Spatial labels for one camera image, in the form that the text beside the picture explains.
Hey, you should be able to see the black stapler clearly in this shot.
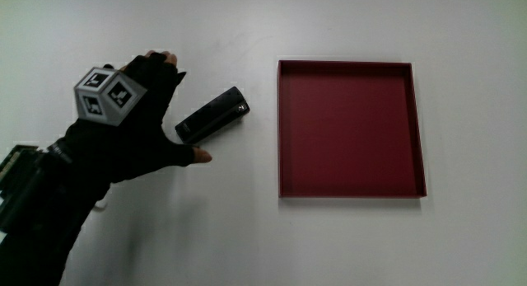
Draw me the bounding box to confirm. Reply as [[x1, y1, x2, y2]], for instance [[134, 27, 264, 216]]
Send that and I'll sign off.
[[175, 86, 251, 145]]

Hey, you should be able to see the person's left forearm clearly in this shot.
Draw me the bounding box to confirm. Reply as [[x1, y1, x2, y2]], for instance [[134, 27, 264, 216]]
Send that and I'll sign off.
[[0, 139, 113, 286]]

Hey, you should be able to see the white desk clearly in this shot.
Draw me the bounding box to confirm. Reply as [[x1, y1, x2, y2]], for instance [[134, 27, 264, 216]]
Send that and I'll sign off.
[[0, 0, 527, 286]]

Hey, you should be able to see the red square tray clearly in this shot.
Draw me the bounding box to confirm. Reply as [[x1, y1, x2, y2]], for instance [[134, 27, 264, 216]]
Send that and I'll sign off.
[[277, 59, 428, 199]]

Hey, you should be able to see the person's left hand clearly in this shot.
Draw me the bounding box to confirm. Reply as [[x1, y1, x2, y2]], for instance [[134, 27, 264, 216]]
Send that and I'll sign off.
[[61, 49, 213, 185]]

